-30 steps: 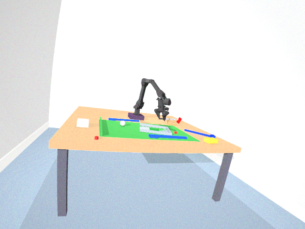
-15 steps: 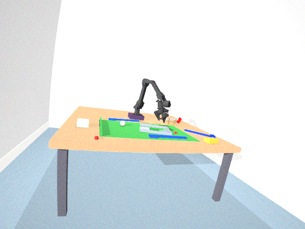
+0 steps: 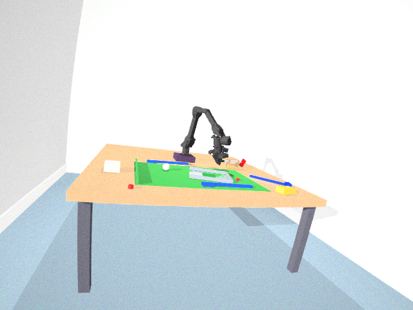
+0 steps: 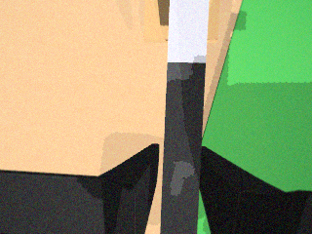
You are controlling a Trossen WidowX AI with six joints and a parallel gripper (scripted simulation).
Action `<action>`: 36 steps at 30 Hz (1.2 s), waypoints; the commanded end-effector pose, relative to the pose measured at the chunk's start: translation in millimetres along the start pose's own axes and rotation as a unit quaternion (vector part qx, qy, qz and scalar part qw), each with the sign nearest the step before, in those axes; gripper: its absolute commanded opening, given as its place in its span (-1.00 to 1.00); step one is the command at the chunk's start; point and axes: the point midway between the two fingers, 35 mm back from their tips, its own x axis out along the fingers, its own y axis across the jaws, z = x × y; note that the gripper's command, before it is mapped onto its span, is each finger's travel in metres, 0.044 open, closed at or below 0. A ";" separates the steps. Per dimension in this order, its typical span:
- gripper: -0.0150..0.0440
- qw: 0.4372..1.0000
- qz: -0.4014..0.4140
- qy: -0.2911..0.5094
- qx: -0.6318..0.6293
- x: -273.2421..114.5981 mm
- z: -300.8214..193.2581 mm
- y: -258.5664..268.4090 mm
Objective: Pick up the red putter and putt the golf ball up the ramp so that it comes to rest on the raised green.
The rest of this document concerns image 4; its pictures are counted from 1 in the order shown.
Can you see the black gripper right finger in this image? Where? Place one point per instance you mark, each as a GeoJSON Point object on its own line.
{"type": "Point", "coordinates": [237, 202]}

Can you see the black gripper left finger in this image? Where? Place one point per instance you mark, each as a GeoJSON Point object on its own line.
{"type": "Point", "coordinates": [115, 202]}

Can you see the green flat mat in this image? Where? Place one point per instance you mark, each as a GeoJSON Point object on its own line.
{"type": "Point", "coordinates": [261, 115]}

